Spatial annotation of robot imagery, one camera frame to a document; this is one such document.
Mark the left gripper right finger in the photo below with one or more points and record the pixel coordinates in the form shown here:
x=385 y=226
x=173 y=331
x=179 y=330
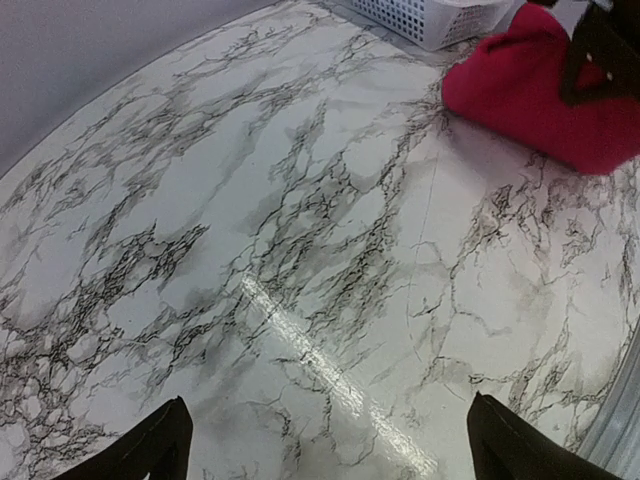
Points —
x=504 y=446

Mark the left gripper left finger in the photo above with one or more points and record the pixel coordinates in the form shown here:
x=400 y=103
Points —
x=158 y=447

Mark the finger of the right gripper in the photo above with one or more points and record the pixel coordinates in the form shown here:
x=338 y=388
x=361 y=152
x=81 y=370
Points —
x=607 y=38

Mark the magenta t-shirt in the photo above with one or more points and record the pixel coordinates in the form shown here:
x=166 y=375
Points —
x=511 y=84

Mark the white plastic laundry basket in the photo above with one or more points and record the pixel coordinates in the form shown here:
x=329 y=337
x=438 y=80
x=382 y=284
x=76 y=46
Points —
x=434 y=24

